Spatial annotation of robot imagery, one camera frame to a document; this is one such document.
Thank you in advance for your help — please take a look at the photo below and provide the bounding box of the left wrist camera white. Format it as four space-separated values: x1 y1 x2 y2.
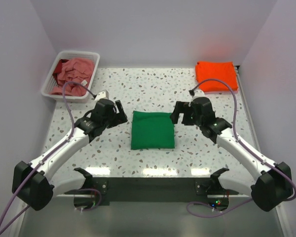
94 90 109 101

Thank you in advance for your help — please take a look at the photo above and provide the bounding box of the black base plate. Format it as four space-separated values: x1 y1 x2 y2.
68 177 235 210

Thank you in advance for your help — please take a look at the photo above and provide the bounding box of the green t shirt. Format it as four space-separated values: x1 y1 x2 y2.
131 111 175 150

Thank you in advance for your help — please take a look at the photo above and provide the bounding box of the pink folded shirt under stack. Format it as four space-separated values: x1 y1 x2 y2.
204 90 239 95

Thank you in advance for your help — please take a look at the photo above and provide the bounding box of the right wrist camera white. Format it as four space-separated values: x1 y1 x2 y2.
189 89 205 100

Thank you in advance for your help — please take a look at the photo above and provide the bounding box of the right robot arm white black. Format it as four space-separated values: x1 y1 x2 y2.
170 97 296 212

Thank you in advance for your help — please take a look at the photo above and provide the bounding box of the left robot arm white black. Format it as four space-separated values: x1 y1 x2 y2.
12 99 127 211

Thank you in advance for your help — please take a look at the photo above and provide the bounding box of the pink t shirt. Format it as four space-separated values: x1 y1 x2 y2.
49 57 95 95

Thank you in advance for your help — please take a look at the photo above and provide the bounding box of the dark red t shirt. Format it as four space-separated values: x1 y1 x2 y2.
52 59 68 85

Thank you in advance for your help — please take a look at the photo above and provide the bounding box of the orange folded t shirt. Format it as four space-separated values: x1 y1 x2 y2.
195 61 238 93

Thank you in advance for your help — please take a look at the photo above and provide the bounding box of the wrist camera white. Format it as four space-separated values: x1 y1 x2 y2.
189 89 205 100
94 90 109 101

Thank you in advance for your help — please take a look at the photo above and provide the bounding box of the white plastic basket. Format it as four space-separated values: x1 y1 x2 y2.
40 50 101 104

